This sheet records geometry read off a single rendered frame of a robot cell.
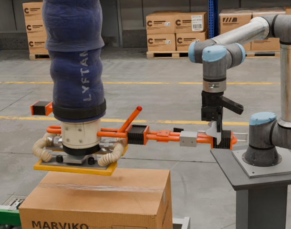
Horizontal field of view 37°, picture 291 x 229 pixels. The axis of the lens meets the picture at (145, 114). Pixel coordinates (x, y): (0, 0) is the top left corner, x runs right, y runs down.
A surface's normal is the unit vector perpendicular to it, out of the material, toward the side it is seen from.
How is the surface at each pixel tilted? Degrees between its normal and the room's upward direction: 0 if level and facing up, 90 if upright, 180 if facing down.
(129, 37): 90
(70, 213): 90
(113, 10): 90
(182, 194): 0
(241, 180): 0
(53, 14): 75
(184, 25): 91
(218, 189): 0
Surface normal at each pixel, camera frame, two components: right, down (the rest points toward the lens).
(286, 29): -0.65, 0.32
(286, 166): -0.07, -0.93
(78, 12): 0.41, 0.04
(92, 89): 0.61, -0.01
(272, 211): 0.11, 0.32
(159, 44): -0.23, 0.36
